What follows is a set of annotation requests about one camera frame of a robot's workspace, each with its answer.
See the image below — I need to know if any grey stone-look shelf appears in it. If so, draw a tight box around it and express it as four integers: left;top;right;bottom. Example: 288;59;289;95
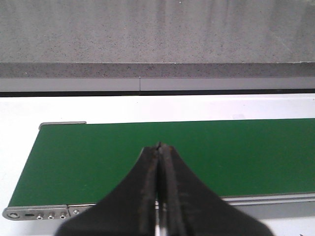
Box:
0;0;315;79

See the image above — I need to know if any far metal conveyor plate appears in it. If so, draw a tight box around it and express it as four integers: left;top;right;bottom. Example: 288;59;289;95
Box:
38;121;87;130

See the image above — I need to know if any metal conveyor end plate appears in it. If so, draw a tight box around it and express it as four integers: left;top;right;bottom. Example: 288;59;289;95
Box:
2;205;70;221

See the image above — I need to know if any aluminium conveyor rail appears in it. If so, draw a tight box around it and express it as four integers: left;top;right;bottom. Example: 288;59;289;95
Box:
67;193;315;219

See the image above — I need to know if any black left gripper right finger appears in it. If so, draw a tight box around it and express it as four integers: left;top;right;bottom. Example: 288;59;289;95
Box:
157;144;273;236

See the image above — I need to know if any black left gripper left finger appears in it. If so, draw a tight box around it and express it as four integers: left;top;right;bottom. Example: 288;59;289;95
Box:
55;146;158;236

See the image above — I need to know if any green conveyor belt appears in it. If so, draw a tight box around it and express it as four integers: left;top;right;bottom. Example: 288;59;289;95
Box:
9;118;315;207

